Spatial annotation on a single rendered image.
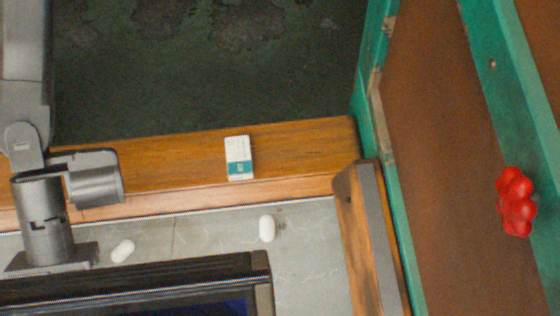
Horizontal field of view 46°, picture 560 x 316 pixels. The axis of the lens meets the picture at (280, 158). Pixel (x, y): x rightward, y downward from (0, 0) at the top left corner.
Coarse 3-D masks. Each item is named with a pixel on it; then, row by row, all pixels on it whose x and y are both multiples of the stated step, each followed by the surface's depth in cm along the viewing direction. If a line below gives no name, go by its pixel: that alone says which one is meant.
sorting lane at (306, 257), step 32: (96, 224) 92; (128, 224) 92; (160, 224) 92; (192, 224) 92; (224, 224) 92; (256, 224) 92; (288, 224) 92; (320, 224) 92; (0, 256) 90; (128, 256) 90; (160, 256) 90; (192, 256) 90; (288, 256) 90; (320, 256) 90; (288, 288) 88; (320, 288) 88
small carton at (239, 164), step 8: (240, 136) 93; (248, 136) 93; (232, 144) 92; (240, 144) 92; (248, 144) 92; (232, 152) 92; (240, 152) 92; (248, 152) 92; (232, 160) 91; (240, 160) 91; (248, 160) 91; (232, 168) 91; (240, 168) 91; (248, 168) 91; (232, 176) 91; (240, 176) 91; (248, 176) 91
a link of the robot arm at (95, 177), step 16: (16, 128) 72; (32, 128) 73; (16, 144) 72; (32, 144) 73; (16, 160) 73; (32, 160) 73; (48, 160) 75; (64, 160) 75; (80, 160) 76; (96, 160) 77; (112, 160) 77; (80, 176) 76; (96, 176) 76; (112, 176) 77; (80, 192) 76; (96, 192) 76; (112, 192) 77; (80, 208) 77
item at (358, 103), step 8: (360, 80) 91; (360, 88) 92; (352, 96) 99; (360, 96) 92; (352, 104) 100; (360, 104) 93; (352, 112) 101; (360, 112) 94; (368, 112) 89; (360, 120) 95; (368, 120) 88; (360, 128) 96; (368, 128) 89; (360, 136) 96; (368, 136) 90; (368, 144) 90; (368, 152) 91; (376, 152) 86
